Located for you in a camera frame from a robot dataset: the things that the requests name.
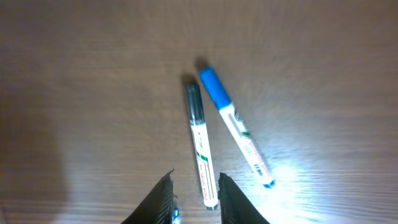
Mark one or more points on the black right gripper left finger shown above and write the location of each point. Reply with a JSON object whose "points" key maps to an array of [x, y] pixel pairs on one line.
{"points": [[158, 206]]}

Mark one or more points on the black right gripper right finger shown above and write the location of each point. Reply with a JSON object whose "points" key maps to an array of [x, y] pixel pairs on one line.
{"points": [[236, 208]]}

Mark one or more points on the black cap whiteboard marker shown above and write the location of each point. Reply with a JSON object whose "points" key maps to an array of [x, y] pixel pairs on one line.
{"points": [[202, 146]]}

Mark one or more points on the blue cap whiteboard marker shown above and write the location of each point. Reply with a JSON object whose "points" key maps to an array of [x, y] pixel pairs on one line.
{"points": [[236, 126]]}

